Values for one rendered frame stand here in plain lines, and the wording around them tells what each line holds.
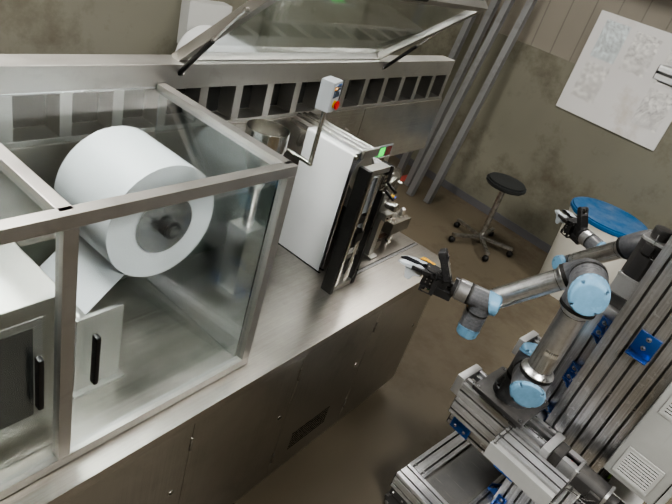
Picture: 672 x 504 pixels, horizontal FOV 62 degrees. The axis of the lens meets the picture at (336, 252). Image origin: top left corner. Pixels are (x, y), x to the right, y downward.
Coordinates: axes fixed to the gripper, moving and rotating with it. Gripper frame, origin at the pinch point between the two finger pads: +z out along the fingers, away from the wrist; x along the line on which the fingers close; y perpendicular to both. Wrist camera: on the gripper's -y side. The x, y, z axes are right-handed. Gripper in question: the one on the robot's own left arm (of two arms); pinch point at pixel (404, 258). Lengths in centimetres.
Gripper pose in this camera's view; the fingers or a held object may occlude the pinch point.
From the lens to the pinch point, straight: 193.6
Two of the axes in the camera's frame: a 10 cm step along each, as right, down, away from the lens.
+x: 3.2, -2.9, 9.0
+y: -3.1, 8.7, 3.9
